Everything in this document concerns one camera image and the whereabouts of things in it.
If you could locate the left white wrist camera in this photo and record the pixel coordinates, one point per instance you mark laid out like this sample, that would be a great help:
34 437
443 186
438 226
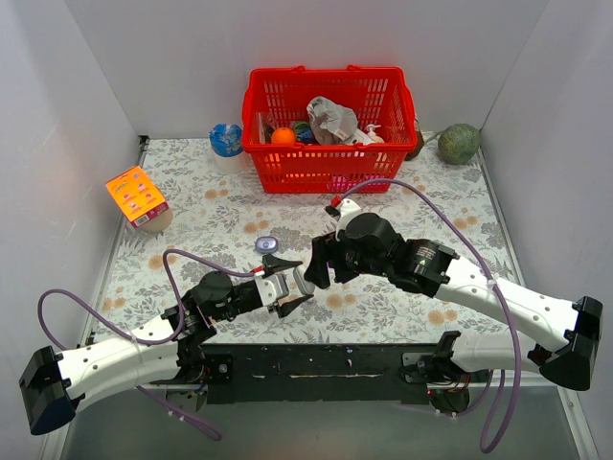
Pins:
271 288

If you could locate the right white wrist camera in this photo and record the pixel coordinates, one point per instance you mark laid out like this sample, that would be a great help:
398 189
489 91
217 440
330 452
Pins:
343 210

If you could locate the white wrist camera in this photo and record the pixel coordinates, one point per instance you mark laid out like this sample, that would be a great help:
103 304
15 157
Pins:
271 288
343 210

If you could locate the purple earbud charging case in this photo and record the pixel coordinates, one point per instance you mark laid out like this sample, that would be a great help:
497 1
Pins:
266 245

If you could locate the red plastic shopping basket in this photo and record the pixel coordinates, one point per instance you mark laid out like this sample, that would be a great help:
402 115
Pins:
278 97

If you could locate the orange fruit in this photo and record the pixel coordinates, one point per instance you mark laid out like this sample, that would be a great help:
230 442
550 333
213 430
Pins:
283 136

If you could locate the green melon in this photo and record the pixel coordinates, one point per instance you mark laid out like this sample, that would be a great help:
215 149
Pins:
459 143

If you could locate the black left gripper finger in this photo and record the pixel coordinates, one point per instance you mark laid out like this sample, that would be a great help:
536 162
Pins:
272 264
286 308

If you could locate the crumpled grey plastic bag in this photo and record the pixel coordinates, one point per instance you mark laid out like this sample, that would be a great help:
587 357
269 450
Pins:
331 123

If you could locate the floral patterned table mat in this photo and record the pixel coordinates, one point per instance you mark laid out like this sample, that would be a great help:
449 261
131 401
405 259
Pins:
217 219

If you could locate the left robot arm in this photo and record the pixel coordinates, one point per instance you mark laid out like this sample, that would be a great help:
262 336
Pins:
58 382

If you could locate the green blue item in basket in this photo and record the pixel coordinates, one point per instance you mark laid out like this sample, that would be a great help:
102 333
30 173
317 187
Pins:
303 133

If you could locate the blue lidded white cup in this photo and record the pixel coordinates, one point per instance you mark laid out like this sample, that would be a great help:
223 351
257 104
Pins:
227 147

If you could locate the white pump bottle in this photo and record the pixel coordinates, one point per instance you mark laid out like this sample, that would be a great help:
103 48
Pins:
367 136

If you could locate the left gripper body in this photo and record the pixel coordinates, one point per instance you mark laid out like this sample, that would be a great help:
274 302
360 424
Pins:
276 308

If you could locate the orange snack box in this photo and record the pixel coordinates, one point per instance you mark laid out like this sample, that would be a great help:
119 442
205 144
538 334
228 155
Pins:
137 197

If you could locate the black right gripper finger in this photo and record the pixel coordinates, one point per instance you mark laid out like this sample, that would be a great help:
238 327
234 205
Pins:
317 271
343 273

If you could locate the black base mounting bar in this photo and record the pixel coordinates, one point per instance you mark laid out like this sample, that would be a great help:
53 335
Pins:
262 373

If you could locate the beige round container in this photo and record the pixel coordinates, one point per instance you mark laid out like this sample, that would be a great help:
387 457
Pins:
159 223

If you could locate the white earbud charging case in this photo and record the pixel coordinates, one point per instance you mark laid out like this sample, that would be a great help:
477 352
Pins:
303 285

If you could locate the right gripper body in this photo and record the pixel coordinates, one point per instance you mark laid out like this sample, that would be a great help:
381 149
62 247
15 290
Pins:
329 262

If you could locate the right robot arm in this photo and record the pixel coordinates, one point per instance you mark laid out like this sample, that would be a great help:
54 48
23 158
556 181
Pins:
558 339

